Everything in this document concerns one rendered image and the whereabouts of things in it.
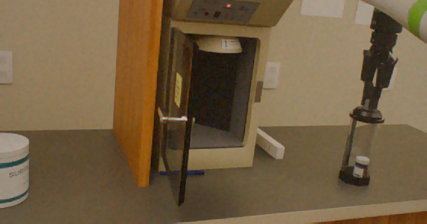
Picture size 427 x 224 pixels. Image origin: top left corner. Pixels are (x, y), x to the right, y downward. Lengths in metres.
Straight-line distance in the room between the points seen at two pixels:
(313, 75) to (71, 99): 1.03
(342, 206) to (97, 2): 1.06
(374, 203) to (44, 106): 1.16
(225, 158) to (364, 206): 0.44
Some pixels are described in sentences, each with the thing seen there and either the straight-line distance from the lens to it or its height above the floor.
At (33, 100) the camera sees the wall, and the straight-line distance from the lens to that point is 1.75.
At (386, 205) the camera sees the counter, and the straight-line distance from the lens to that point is 1.48.
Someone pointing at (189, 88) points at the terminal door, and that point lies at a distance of 1.01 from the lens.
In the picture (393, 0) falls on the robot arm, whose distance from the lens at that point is 1.19.
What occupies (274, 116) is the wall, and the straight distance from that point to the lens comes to 2.02.
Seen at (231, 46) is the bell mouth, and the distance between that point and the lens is 1.40.
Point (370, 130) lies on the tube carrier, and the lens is 1.49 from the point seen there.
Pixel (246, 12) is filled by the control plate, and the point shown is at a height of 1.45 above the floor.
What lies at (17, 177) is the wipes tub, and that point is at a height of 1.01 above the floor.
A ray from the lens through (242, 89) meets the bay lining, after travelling 1.51.
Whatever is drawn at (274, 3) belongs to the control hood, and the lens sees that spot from 1.31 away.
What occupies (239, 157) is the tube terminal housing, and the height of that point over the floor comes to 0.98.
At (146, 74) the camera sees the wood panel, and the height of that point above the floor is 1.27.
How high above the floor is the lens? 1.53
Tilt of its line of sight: 15 degrees down
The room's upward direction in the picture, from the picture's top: 6 degrees clockwise
